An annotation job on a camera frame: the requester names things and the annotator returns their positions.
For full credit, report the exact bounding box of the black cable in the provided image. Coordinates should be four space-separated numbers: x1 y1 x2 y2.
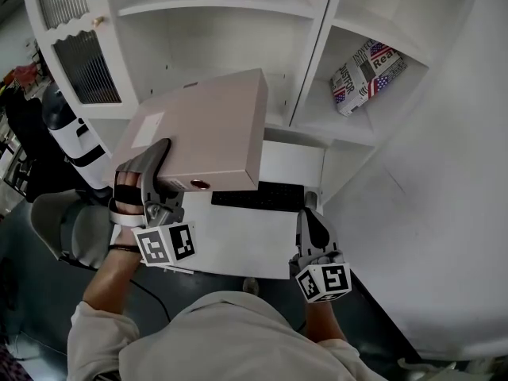
130 278 173 325

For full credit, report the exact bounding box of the white chair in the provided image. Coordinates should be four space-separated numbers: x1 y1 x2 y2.
396 354 497 381

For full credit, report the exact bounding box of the black office chair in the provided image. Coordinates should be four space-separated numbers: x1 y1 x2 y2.
3 89 80 204

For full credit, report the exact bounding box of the red basket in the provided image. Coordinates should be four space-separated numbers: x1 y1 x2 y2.
11 62 40 89

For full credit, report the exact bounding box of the white desk surface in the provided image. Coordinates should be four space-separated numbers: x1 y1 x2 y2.
113 127 330 281

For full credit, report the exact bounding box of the person's right forearm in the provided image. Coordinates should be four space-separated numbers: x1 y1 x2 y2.
304 298 348 344

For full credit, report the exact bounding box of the white ribbed glass cabinet door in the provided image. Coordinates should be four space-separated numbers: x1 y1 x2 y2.
21 0 140 110

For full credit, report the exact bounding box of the newspaper print box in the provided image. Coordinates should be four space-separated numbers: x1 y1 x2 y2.
330 41 409 117

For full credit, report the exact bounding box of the person's beige shirt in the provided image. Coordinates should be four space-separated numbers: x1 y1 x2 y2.
66 290 402 381

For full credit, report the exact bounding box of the beige box folder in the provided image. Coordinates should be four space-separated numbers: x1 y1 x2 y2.
102 68 269 193

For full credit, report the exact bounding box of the white desk with shelves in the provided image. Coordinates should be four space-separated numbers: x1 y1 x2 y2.
19 0 477 210

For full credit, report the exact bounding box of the person's left hand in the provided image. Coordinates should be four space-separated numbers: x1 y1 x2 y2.
109 171 143 214

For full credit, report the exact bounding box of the person's left forearm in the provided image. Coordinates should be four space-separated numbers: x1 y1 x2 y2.
81 224 146 325

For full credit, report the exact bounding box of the black keyboard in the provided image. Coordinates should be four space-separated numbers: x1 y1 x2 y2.
210 180 306 213

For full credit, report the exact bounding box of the white robot with black top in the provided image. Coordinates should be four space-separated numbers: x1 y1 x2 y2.
41 81 114 192

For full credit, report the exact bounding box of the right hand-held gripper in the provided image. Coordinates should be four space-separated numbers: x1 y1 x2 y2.
288 208 353 305

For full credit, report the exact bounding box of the checkered fabric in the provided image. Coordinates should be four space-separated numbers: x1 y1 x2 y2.
0 343 33 381

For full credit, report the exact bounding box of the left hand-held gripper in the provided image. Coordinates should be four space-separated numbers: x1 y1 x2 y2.
114 139 198 275

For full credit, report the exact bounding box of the grey chair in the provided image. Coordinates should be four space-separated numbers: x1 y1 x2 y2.
30 188 120 271

